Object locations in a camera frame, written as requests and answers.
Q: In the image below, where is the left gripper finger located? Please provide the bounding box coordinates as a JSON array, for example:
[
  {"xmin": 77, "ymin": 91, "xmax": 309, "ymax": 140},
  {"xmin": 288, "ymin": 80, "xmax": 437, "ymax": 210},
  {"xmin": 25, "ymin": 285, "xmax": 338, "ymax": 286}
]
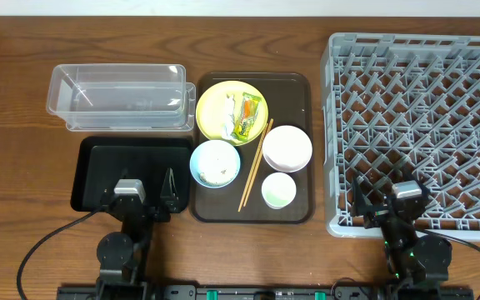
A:
[
  {"xmin": 105, "ymin": 169, "xmax": 128, "ymax": 200},
  {"xmin": 160, "ymin": 167, "xmax": 180, "ymax": 213}
]

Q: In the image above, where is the light blue bowl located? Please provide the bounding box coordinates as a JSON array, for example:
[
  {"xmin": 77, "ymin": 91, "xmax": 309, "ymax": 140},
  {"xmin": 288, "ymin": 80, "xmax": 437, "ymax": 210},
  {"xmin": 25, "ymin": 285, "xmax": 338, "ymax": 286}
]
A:
[{"xmin": 189, "ymin": 140, "xmax": 241, "ymax": 188}]

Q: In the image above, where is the pile of rice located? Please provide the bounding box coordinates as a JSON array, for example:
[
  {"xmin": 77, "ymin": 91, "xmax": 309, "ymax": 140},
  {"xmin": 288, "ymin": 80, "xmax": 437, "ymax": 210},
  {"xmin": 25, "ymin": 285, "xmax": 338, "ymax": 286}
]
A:
[{"xmin": 199, "ymin": 157, "xmax": 235, "ymax": 187}]

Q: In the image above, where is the white green cup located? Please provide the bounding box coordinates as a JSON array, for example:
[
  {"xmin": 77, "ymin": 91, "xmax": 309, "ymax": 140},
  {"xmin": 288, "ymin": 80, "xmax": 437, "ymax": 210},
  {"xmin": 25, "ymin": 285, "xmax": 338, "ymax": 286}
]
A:
[{"xmin": 261, "ymin": 172, "xmax": 297, "ymax": 209}]

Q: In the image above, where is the white tissue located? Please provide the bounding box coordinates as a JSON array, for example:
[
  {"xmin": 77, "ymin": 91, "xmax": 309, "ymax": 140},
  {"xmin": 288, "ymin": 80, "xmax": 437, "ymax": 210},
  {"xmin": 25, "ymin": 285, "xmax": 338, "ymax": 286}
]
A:
[{"xmin": 221, "ymin": 94, "xmax": 235, "ymax": 140}]

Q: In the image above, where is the green orange snack wrapper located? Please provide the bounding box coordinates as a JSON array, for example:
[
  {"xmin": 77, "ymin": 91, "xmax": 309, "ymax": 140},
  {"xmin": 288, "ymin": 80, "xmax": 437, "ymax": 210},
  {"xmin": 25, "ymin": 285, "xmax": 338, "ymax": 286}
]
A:
[{"xmin": 232, "ymin": 92, "xmax": 262, "ymax": 142}]

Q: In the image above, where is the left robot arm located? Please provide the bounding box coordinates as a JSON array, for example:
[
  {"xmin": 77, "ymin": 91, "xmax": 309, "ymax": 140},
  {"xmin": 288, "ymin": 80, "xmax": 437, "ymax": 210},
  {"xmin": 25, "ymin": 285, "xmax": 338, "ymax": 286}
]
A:
[{"xmin": 94, "ymin": 167, "xmax": 179, "ymax": 300}]

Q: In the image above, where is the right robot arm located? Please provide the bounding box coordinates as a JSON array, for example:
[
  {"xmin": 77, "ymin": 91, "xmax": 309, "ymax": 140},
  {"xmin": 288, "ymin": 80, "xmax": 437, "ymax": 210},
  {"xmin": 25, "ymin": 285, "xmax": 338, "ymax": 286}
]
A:
[{"xmin": 351, "ymin": 170, "xmax": 453, "ymax": 299}]

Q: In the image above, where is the grey dishwasher rack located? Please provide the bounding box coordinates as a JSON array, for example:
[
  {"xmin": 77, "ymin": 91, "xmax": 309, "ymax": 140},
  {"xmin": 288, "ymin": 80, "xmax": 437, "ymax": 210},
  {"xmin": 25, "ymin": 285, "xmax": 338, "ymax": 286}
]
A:
[{"xmin": 321, "ymin": 32, "xmax": 480, "ymax": 242}]

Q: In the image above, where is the black plastic tray bin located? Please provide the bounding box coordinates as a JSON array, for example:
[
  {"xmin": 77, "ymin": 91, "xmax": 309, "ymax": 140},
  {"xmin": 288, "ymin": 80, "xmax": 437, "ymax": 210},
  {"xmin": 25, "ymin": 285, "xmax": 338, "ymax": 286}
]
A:
[{"xmin": 70, "ymin": 137, "xmax": 193, "ymax": 213}]

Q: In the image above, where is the clear plastic bin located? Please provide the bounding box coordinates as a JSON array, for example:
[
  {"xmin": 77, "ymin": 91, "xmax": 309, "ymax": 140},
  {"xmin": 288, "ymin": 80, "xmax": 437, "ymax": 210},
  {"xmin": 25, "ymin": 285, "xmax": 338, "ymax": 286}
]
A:
[{"xmin": 46, "ymin": 63, "xmax": 196, "ymax": 132}]

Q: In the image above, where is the wooden chopstick left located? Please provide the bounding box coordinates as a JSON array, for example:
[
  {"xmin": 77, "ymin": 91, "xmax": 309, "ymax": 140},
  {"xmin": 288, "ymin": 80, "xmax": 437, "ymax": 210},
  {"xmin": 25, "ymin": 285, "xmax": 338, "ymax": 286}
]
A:
[{"xmin": 237, "ymin": 122, "xmax": 271, "ymax": 213}]

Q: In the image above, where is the wooden chopstick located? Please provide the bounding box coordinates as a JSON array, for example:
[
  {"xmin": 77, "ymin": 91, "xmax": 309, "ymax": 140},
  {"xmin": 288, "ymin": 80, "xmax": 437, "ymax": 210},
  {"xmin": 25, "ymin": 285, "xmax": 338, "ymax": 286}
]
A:
[
  {"xmin": 242, "ymin": 118, "xmax": 274, "ymax": 209},
  {"xmin": 237, "ymin": 122, "xmax": 271, "ymax": 213}
]

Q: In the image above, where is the dark brown serving tray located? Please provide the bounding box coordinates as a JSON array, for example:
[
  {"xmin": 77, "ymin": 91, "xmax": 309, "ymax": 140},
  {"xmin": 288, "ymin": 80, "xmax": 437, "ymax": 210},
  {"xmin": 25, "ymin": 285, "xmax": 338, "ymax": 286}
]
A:
[{"xmin": 190, "ymin": 72, "xmax": 315, "ymax": 224}]

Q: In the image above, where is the pink bowl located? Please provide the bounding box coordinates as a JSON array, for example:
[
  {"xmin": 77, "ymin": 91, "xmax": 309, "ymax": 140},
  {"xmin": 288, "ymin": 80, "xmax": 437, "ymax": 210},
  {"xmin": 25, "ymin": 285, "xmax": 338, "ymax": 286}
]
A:
[{"xmin": 262, "ymin": 125, "xmax": 313, "ymax": 173}]

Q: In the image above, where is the yellow plate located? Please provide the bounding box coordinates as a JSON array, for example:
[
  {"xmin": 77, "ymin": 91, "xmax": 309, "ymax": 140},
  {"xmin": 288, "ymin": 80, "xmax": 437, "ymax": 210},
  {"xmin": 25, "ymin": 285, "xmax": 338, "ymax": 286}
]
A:
[{"xmin": 196, "ymin": 80, "xmax": 268, "ymax": 146}]

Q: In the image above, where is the wooden chopstick right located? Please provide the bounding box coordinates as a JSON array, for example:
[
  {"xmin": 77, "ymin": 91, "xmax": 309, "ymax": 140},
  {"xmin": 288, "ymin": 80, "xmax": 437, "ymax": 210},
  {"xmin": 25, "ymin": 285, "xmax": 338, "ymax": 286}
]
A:
[{"xmin": 242, "ymin": 118, "xmax": 274, "ymax": 209}]

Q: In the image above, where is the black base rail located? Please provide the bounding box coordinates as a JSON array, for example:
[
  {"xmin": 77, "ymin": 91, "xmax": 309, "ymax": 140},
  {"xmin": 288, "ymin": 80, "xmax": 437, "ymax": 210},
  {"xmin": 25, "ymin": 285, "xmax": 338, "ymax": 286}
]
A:
[{"xmin": 55, "ymin": 283, "xmax": 475, "ymax": 300}]

